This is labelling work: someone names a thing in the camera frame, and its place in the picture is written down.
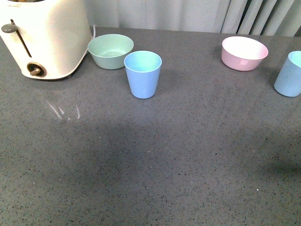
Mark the blue plastic cup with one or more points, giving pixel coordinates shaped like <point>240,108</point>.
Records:
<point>143,69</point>
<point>288,82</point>

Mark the green plastic bowl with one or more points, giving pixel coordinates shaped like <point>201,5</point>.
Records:
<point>109,51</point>

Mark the pink plastic bowl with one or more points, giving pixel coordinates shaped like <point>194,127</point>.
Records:
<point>243,53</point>

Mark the white two-slot toaster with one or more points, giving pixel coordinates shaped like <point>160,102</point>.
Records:
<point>48,39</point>

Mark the grey pleated curtain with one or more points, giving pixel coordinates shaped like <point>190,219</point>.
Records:
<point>255,17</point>

